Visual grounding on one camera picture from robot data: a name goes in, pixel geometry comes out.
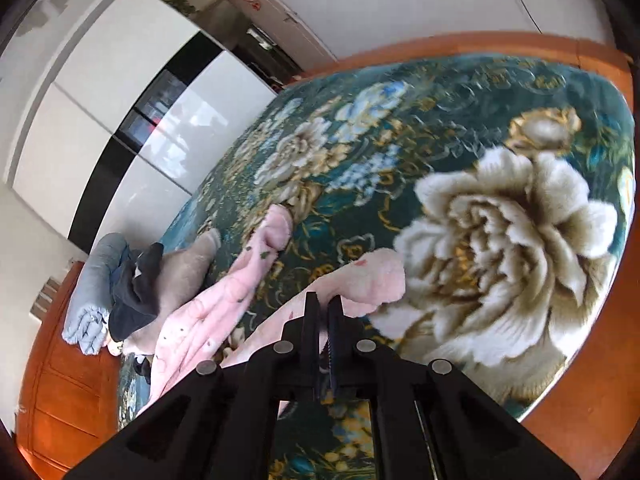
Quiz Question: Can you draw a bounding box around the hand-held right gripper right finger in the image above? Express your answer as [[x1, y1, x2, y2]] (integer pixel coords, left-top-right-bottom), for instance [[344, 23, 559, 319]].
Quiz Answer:
[[326, 294, 581, 480]]

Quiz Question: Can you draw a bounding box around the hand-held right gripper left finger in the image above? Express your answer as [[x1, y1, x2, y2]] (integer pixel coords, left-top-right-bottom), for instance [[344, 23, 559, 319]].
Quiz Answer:
[[63, 292, 322, 480]]

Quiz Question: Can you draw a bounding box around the pink fleece pajama garment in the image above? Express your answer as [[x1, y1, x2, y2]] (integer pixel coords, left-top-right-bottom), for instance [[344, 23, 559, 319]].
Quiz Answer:
[[148, 204, 407, 417]]

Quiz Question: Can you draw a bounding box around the beige fleece garment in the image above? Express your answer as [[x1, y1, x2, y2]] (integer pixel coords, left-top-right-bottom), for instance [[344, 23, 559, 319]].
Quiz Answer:
[[123, 228, 223, 356]]

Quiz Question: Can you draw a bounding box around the green floral printed blanket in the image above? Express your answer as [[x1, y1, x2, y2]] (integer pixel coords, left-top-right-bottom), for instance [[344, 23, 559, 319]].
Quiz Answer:
[[116, 53, 637, 480]]

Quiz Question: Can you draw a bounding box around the dark navy garment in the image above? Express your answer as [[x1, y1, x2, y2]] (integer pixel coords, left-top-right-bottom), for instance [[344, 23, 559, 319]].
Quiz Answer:
[[108, 242, 166, 342]]

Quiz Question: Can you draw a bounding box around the light blue folded blanket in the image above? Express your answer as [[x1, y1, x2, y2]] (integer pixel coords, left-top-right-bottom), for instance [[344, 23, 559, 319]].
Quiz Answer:
[[61, 233, 132, 357]]

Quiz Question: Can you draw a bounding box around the white glossy wardrobe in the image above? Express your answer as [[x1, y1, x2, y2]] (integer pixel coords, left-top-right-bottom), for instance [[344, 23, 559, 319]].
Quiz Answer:
[[2, 0, 279, 256]]

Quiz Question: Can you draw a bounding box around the white door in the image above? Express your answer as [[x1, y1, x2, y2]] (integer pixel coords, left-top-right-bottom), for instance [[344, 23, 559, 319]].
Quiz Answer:
[[226, 0, 341, 64]]

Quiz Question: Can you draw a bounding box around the wooden bed frame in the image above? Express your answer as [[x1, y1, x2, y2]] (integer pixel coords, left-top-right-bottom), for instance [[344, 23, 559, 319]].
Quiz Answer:
[[14, 32, 635, 471]]

